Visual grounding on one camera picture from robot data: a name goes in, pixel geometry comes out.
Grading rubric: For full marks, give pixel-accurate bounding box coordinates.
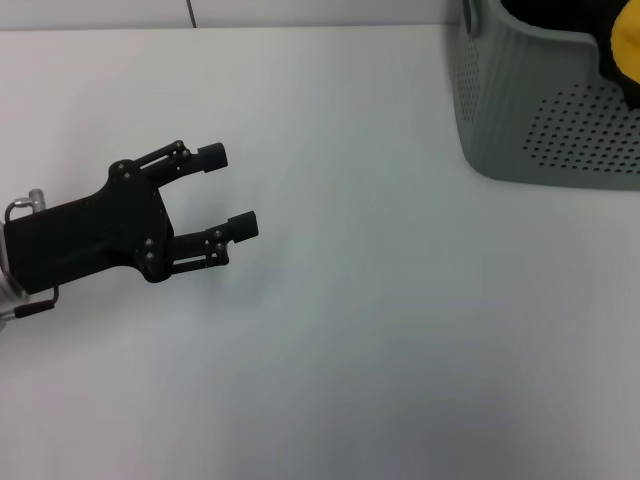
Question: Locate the grey perforated storage basket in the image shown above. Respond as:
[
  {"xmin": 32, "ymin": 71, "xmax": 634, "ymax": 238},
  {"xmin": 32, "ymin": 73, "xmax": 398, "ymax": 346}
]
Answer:
[{"xmin": 453, "ymin": 0, "xmax": 640, "ymax": 191}]

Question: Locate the dark red sleeved cable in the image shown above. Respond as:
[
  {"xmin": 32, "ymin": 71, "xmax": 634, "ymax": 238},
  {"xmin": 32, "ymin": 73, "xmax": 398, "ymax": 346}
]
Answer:
[{"xmin": 13, "ymin": 285, "xmax": 60, "ymax": 319}]

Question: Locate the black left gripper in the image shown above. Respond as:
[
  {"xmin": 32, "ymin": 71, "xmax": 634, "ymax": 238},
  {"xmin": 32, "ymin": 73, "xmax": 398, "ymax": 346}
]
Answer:
[{"xmin": 2, "ymin": 141, "xmax": 260, "ymax": 296}]

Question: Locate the yellow grey black-trimmed towel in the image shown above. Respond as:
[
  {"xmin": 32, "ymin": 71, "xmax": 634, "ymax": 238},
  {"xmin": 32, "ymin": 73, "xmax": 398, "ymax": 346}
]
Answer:
[{"xmin": 610, "ymin": 0, "xmax": 640, "ymax": 109}]

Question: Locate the left gripper silver cable connector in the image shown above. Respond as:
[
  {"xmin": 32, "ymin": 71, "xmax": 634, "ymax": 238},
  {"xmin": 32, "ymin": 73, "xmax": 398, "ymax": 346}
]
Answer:
[{"xmin": 3, "ymin": 188, "xmax": 49, "ymax": 224}]

